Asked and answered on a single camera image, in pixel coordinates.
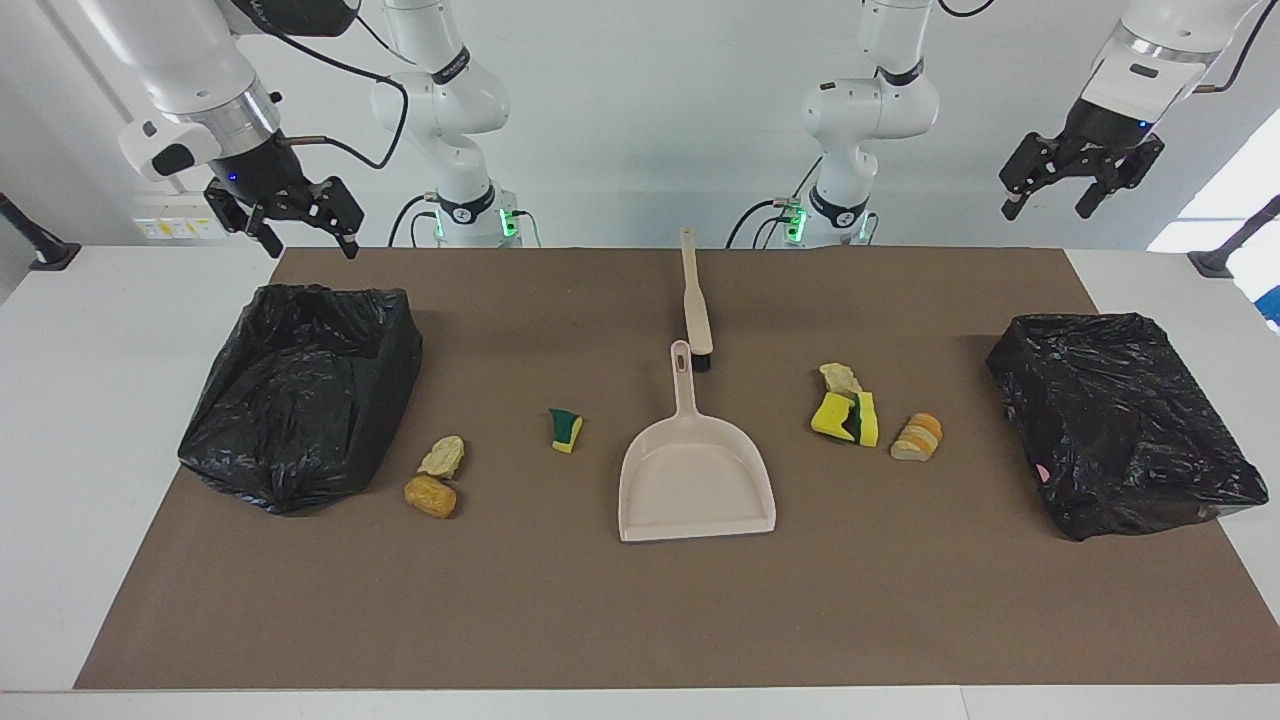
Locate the brown table mat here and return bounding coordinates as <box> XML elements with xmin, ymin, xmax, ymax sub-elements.
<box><xmin>75</xmin><ymin>247</ymin><xmax>1280</xmax><ymax>691</ymax></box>

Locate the beige plastic dustpan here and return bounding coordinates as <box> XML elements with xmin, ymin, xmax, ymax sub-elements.
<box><xmin>618</xmin><ymin>340</ymin><xmax>777</xmax><ymax>544</ymax></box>

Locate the black angled stand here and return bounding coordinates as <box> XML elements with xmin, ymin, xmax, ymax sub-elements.
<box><xmin>0</xmin><ymin>193</ymin><xmax>82</xmax><ymax>272</ymax></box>
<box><xmin>1188</xmin><ymin>195</ymin><xmax>1280</xmax><ymax>279</ymax></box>

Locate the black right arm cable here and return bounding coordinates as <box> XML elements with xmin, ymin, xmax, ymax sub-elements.
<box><xmin>225</xmin><ymin>0</ymin><xmax>413</xmax><ymax>171</ymax></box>

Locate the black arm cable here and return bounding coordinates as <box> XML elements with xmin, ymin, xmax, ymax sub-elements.
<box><xmin>225</xmin><ymin>0</ymin><xmax>413</xmax><ymax>171</ymax></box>
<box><xmin>1190</xmin><ymin>0</ymin><xmax>1266</xmax><ymax>96</ymax></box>

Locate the brown bread roll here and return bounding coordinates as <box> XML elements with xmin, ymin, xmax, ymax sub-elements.
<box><xmin>404</xmin><ymin>475</ymin><xmax>459</xmax><ymax>519</ymax></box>

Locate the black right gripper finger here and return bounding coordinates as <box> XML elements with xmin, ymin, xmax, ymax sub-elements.
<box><xmin>305</xmin><ymin>177</ymin><xmax>364</xmax><ymax>259</ymax></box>
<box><xmin>205</xmin><ymin>185</ymin><xmax>284</xmax><ymax>259</ymax></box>

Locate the black bagged bin pink patch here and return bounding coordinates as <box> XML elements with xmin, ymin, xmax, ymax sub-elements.
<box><xmin>986</xmin><ymin>313</ymin><xmax>1269</xmax><ymax>542</ymax></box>

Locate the black right base cable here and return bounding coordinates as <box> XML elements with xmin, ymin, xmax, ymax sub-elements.
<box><xmin>387</xmin><ymin>195</ymin><xmax>441</xmax><ymax>249</ymax></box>

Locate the beige hand brush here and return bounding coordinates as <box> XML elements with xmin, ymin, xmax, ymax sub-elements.
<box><xmin>680</xmin><ymin>227</ymin><xmax>715</xmax><ymax>373</ymax></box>

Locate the white wall socket box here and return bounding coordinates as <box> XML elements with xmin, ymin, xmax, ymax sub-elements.
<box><xmin>133</xmin><ymin>195</ymin><xmax>226</xmax><ymax>241</ymax></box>

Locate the black left base cable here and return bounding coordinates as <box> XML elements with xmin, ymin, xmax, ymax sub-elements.
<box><xmin>725</xmin><ymin>198</ymin><xmax>803</xmax><ymax>249</ymax></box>

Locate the grey wall cable conduit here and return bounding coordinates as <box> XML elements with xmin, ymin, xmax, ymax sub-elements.
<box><xmin>38</xmin><ymin>0</ymin><xmax>126</xmax><ymax>116</ymax></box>

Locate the black base cable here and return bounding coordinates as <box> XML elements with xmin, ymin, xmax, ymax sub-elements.
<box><xmin>725</xmin><ymin>198</ymin><xmax>803</xmax><ymax>249</ymax></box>
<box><xmin>387</xmin><ymin>195</ymin><xmax>441</xmax><ymax>249</ymax></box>

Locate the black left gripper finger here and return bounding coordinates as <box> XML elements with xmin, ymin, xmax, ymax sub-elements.
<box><xmin>1000</xmin><ymin>132</ymin><xmax>1066</xmax><ymax>221</ymax></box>
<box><xmin>1076</xmin><ymin>140</ymin><xmax>1166</xmax><ymax>219</ymax></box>

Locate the striped orange croissant toy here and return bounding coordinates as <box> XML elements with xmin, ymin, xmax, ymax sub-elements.
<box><xmin>890</xmin><ymin>412</ymin><xmax>943</xmax><ymax>463</ymax></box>

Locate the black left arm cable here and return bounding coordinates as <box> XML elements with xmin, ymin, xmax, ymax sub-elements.
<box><xmin>1190</xmin><ymin>0</ymin><xmax>1266</xmax><ymax>96</ymax></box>

